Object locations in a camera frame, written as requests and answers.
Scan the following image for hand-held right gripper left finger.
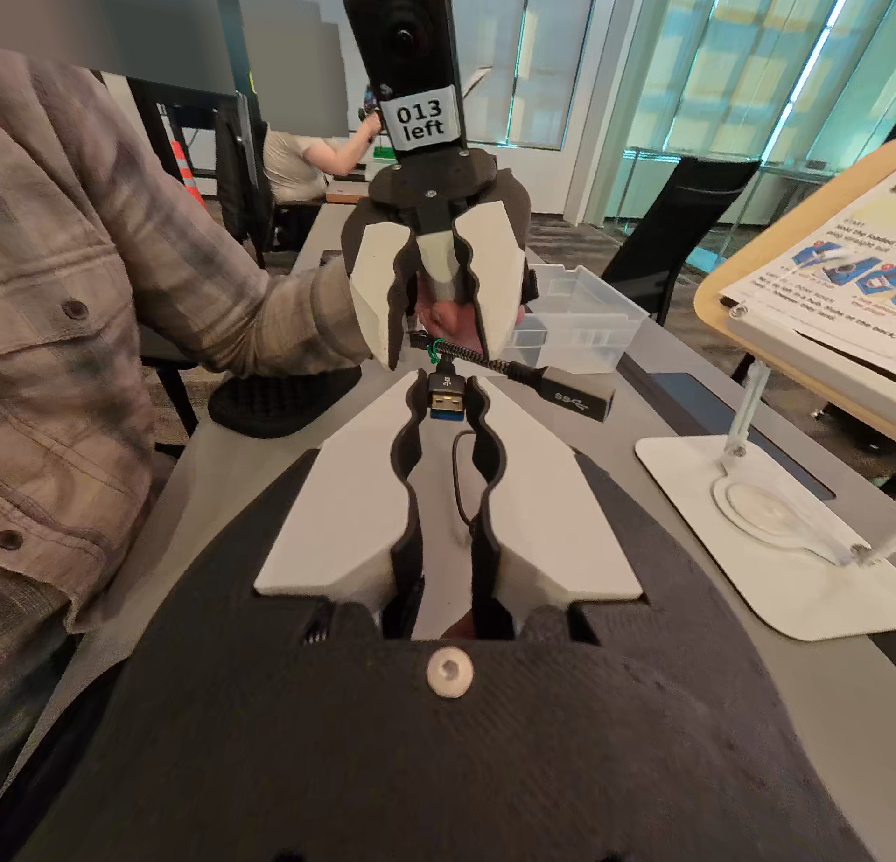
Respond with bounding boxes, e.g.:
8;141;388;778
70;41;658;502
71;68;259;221
254;373;429;627

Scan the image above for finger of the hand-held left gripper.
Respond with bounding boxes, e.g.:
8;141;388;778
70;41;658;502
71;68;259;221
452;198;532;364
346;205;442;375

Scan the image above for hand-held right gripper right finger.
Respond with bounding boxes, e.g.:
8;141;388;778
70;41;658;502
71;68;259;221
469;380;646;631

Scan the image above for clear plastic organizer box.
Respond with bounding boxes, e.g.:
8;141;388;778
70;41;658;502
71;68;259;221
496;263;653;378

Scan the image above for black seven-port USB hub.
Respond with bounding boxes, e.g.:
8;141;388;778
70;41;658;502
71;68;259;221
447;425;485;529

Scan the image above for braided usb cable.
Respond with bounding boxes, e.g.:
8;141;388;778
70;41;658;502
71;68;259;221
420;334;617;424

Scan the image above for person's left forearm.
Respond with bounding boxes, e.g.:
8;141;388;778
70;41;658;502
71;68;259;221
138;253;381;378

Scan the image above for person's left hand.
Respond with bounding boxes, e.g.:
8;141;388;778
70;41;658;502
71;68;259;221
410;282;528;348

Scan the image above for black foam wrist rest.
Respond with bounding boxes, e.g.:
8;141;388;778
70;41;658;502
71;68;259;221
205;365;363;440

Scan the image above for black office chair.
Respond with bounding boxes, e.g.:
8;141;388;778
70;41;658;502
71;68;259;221
599;154;765;325
210;90;326;263

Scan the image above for dark desk mat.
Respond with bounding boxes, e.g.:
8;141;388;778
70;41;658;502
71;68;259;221
616;355;843;502

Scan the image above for white document stand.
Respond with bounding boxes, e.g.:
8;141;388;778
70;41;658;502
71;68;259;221
633;356;896;644

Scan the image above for orange traffic cone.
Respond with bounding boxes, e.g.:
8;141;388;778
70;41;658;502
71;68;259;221
174;125;207;208

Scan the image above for instruction sheet on stand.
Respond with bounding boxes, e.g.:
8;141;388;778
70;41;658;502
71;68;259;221
691;142;896;445

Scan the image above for printed instruction sheet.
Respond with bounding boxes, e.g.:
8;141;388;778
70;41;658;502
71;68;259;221
720;174;896;383

